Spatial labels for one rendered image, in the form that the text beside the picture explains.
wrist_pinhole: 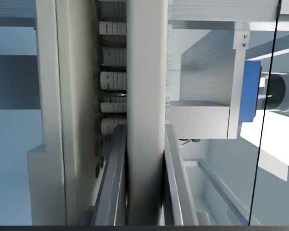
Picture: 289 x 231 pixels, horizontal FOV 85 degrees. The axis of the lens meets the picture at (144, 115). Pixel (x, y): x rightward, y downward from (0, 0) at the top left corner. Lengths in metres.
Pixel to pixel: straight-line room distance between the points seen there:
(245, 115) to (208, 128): 0.14
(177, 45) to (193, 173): 3.28
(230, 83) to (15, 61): 0.74
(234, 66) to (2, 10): 0.60
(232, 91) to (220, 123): 0.10
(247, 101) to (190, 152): 3.86
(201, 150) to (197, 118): 3.99
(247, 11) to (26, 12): 0.52
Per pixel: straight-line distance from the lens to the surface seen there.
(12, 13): 0.53
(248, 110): 0.62
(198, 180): 4.95
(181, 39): 3.90
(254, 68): 0.62
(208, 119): 0.52
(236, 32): 0.56
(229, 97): 0.55
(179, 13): 0.45
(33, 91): 0.72
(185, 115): 0.50
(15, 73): 0.76
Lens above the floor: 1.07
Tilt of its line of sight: 2 degrees up
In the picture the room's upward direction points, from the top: 90 degrees clockwise
